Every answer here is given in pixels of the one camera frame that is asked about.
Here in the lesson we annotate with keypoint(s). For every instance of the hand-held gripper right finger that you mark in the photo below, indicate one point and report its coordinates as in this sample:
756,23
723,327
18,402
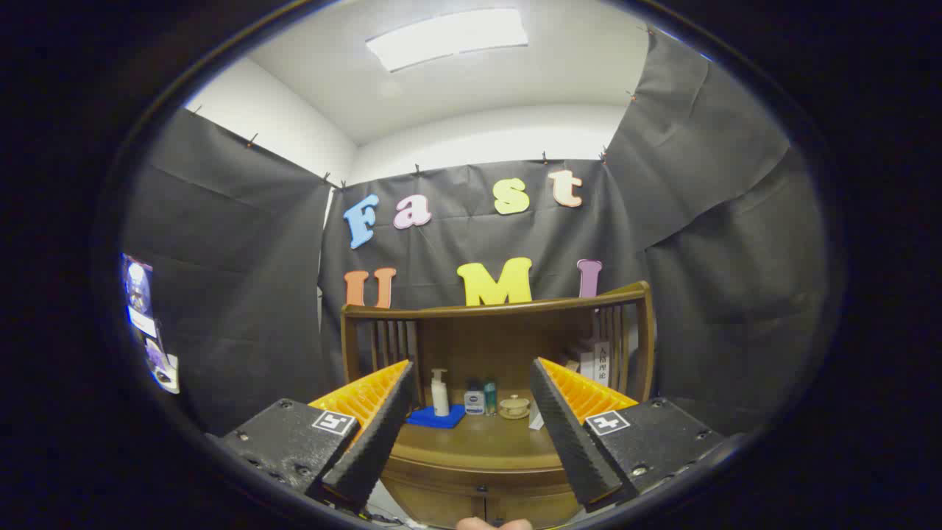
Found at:
574,442

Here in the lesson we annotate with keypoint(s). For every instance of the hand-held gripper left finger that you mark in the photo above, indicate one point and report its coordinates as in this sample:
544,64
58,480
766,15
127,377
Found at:
372,442

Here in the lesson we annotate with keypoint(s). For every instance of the wooden countertop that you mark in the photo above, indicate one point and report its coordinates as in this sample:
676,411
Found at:
478,442

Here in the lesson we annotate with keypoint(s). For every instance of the wooden cabinet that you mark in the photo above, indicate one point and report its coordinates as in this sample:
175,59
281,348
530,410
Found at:
500,346

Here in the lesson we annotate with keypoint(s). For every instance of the folded blue cloth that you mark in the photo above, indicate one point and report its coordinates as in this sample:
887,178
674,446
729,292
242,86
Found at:
436,418

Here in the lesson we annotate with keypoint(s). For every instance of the ceramic lidded tea cup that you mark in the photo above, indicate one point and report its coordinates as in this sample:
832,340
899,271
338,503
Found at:
514,407

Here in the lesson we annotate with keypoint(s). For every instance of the white pump bottle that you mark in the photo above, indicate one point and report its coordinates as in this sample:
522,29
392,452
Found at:
440,397

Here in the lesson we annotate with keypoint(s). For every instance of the slim teal bottle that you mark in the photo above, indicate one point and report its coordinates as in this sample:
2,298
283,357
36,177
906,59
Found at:
490,397

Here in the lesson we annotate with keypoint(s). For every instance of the white lotion bottle blue cap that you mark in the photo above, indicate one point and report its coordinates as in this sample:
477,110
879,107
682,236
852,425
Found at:
475,403

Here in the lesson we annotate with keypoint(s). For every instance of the ceiling light panel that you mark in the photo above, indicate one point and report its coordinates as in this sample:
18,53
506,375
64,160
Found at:
449,38

